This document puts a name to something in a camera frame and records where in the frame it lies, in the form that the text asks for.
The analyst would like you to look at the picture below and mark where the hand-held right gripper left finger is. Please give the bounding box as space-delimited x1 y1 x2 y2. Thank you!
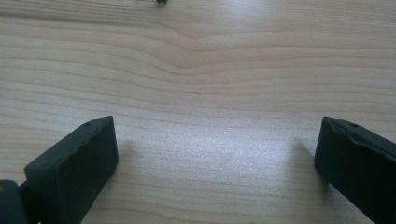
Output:
19 115 120 224

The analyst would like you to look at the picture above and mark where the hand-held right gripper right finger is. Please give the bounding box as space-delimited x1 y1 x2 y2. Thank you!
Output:
313 116 396 224

